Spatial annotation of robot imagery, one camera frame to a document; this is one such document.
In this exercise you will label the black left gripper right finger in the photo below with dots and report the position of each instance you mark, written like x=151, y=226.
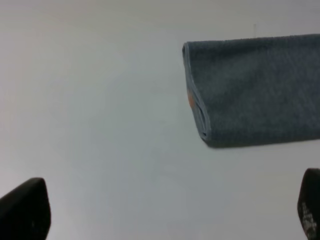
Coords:
x=308, y=205

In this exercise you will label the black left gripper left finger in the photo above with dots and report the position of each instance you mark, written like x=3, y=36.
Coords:
x=25, y=212

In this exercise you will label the grey towel with orange pattern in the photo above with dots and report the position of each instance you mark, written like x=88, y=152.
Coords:
x=254, y=91

